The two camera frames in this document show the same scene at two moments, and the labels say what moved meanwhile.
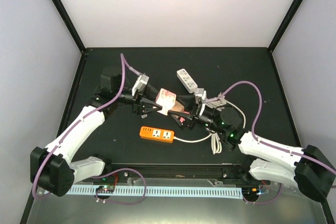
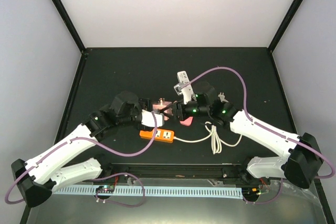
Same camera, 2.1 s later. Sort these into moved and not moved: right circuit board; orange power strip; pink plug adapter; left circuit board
Moved: pink plug adapter
Not moved: orange power strip; left circuit board; right circuit board
